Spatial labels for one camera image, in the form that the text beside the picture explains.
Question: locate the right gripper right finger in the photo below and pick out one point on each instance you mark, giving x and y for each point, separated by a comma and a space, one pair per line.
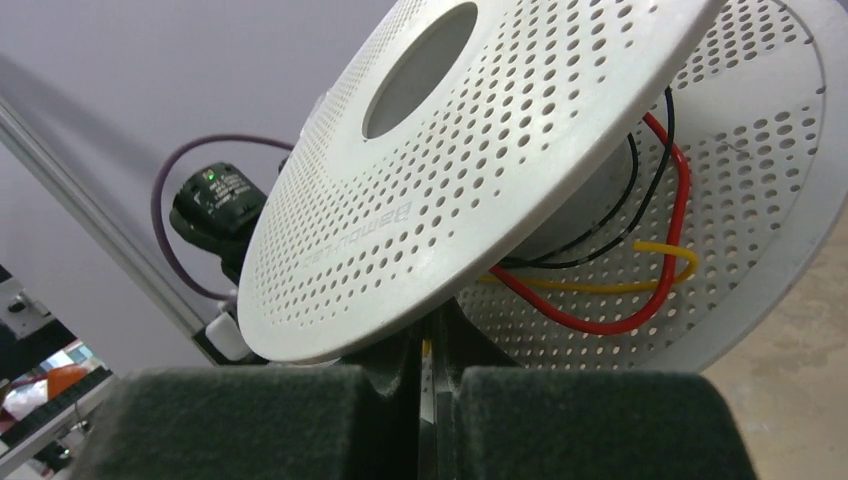
497, 420

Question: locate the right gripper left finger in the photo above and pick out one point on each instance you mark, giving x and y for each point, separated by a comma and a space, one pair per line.
354, 419

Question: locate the white perforated cable spool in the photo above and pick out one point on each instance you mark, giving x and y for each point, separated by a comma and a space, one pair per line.
466, 131

